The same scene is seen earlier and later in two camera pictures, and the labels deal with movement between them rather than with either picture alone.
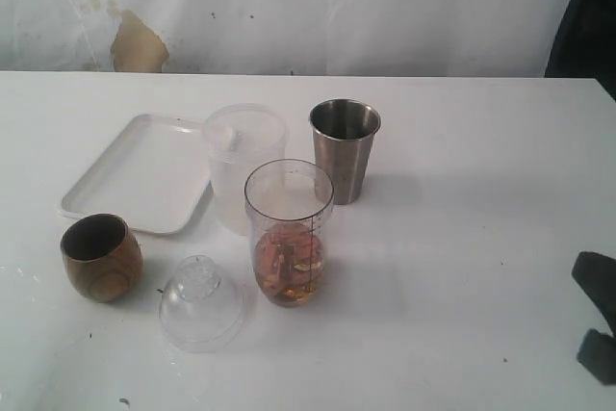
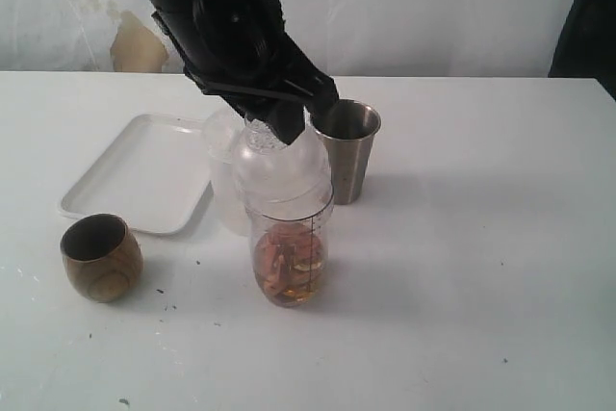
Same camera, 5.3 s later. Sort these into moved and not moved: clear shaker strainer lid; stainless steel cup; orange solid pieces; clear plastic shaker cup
Moved: clear shaker strainer lid
Not moved: orange solid pieces; stainless steel cup; clear plastic shaker cup
